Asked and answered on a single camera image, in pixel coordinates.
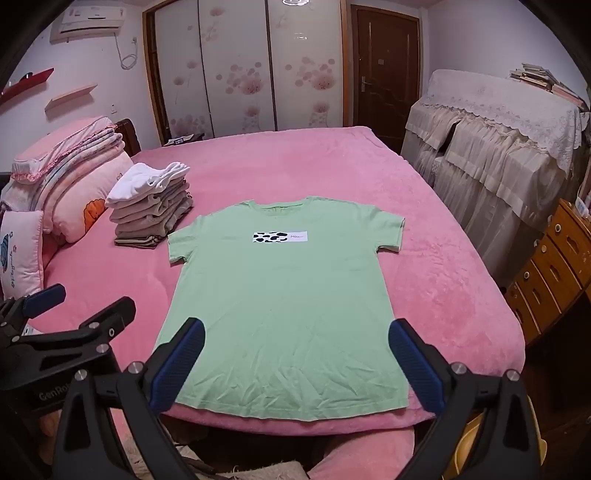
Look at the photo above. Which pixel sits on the pile of books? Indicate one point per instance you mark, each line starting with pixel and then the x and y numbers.
pixel 545 78

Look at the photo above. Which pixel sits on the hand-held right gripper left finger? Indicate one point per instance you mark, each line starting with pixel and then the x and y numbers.
pixel 181 364

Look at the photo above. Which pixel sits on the dark bedside table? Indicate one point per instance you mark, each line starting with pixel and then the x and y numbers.
pixel 184 140

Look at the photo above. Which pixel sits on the cream knitted cloth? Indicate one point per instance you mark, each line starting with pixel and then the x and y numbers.
pixel 277 471

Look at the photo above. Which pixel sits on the red wall shelf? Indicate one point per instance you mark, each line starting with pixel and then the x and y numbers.
pixel 27 83

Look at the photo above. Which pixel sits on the white air conditioner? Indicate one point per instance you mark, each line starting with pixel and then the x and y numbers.
pixel 87 21

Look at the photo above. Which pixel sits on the yellow plastic stool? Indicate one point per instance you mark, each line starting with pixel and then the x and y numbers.
pixel 467 438

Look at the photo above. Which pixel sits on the person's pink-clad leg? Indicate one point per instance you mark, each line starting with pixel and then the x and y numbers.
pixel 360 454

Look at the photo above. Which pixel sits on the stack of folded clothes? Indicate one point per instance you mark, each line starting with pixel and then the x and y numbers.
pixel 147 212

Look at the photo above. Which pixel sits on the pink wall shelf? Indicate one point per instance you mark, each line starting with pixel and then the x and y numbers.
pixel 71 96

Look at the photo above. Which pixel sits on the brown wooden door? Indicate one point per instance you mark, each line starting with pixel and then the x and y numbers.
pixel 385 69

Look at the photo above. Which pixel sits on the green t-shirt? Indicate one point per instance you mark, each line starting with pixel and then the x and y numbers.
pixel 277 300

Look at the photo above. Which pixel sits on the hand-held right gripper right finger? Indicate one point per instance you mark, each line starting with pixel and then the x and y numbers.
pixel 415 369

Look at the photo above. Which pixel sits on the small white embroidered pillow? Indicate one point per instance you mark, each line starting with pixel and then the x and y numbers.
pixel 21 254

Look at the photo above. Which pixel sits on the wooden chest of drawers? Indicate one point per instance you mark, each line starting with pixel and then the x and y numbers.
pixel 554 272

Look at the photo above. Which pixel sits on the ceiling light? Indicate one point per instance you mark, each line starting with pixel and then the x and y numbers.
pixel 295 2

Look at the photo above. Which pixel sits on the pink cartoon pillow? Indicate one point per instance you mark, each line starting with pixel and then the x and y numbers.
pixel 78 203

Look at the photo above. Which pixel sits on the floral sliding-door wardrobe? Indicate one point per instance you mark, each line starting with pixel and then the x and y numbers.
pixel 240 69

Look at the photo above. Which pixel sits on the pink bed blanket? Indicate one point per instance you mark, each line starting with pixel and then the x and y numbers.
pixel 438 277

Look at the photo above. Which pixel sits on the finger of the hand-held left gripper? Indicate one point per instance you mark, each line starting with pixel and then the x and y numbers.
pixel 46 298
pixel 108 323

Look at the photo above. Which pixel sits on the dark wooden headboard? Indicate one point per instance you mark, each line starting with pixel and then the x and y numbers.
pixel 129 136

